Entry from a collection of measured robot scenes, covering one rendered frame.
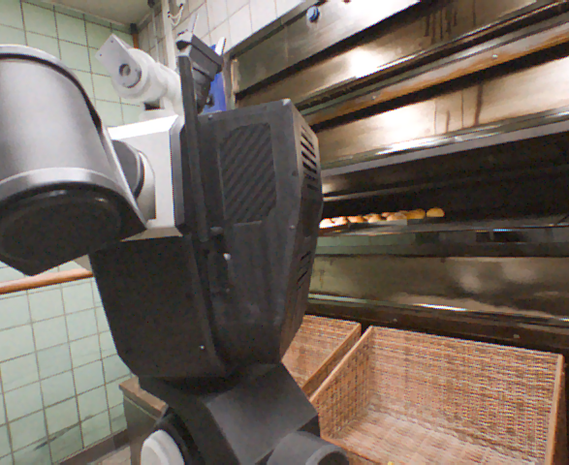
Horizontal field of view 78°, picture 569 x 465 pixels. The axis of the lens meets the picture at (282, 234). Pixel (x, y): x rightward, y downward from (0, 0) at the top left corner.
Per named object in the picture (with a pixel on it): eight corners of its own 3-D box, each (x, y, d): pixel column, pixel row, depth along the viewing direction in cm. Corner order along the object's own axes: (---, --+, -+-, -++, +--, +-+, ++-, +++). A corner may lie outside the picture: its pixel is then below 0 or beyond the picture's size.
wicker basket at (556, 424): (376, 396, 130) (369, 324, 128) (574, 455, 91) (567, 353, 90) (290, 478, 94) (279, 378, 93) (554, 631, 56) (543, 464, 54)
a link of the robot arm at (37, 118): (6, 287, 30) (144, 205, 30) (-130, 262, 21) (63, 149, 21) (-16, 183, 34) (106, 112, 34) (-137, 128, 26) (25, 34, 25)
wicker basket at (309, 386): (268, 361, 171) (261, 306, 170) (370, 393, 132) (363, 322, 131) (177, 408, 136) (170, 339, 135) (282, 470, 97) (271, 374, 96)
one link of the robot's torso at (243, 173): (340, 317, 63) (320, 116, 61) (311, 440, 30) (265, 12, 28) (190, 323, 70) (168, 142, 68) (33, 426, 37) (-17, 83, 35)
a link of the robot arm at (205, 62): (234, 61, 85) (220, 106, 83) (211, 70, 91) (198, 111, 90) (190, 24, 76) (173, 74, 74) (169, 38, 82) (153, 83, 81)
